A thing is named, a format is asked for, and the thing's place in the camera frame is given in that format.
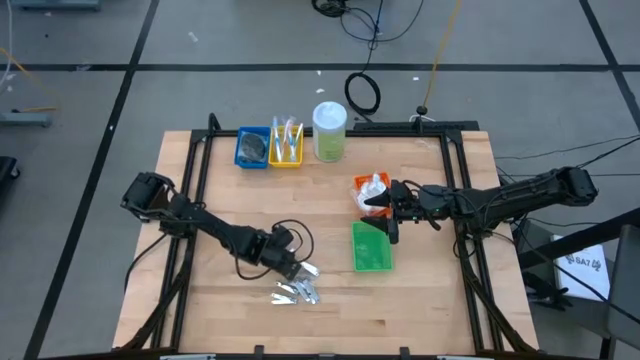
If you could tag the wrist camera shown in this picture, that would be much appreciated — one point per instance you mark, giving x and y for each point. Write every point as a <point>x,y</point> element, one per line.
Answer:
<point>282,236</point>
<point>412,200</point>

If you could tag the black table-level camera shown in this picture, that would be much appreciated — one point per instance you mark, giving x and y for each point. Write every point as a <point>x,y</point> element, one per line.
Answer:
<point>326,357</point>

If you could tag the black aluminium table frame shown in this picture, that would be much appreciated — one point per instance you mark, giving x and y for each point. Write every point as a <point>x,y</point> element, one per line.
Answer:
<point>400,133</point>

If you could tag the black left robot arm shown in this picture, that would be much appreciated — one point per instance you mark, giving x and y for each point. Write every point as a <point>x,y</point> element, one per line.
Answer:
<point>210,225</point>

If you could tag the black round bagged item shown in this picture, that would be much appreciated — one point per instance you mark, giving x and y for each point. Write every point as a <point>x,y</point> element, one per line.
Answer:
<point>252,147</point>

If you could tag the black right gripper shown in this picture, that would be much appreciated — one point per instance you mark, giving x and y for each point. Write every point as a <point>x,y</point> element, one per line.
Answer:
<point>395,235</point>

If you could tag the blue plastic basket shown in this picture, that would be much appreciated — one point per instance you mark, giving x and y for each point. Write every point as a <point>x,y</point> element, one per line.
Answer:
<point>237,160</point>

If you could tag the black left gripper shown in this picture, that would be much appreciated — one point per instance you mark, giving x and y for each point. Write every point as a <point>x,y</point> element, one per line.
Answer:
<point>260,250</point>

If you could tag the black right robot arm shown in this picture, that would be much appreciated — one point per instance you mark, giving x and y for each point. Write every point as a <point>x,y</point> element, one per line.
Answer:
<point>525,195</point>

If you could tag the white green wipes canister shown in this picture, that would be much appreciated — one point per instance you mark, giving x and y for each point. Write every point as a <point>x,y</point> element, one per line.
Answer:
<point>329,135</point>

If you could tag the black diagonal beam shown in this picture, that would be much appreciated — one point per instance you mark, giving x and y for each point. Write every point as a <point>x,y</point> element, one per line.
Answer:
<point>575,240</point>

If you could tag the black table clamp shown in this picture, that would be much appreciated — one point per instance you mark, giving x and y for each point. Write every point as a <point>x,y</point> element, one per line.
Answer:
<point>258,350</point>
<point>404,352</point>

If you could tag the pink bagged toothbrush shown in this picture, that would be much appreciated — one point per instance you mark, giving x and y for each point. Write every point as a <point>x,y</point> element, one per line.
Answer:
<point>285,145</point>

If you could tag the black round knob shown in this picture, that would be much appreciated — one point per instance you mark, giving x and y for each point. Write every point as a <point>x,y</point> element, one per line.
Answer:
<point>422,110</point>

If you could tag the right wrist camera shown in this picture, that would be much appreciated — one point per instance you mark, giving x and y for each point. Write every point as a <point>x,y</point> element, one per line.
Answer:
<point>412,200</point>

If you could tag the white cardboard box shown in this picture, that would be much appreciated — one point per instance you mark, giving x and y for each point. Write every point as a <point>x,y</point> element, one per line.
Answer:
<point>582,270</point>

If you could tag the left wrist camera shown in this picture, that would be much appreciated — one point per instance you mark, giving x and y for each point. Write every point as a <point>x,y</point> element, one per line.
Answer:
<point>282,236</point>

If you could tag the orange plastic basket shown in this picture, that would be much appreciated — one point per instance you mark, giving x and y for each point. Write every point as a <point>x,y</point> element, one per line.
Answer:
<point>357,180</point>

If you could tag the green plastic basket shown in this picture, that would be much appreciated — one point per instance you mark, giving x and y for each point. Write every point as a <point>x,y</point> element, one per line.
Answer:
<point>372,250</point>

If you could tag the grey flat plate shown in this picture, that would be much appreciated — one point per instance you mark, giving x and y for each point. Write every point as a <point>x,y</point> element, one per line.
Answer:
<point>25,120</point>

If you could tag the yellow plastic basket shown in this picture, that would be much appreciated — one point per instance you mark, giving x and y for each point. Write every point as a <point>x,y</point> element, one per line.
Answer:
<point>285,165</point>

